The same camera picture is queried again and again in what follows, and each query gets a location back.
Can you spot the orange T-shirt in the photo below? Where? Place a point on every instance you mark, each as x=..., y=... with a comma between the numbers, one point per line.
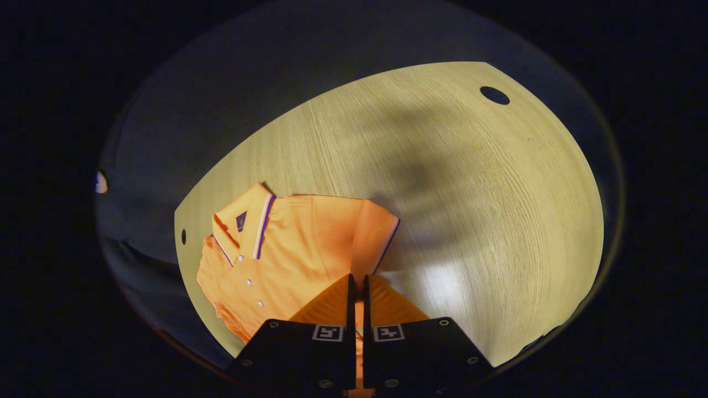
x=298, y=249

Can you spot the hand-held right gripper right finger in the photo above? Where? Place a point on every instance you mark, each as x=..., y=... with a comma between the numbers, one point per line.
x=366, y=309

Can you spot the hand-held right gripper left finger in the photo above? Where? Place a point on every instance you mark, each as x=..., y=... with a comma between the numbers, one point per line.
x=352, y=309

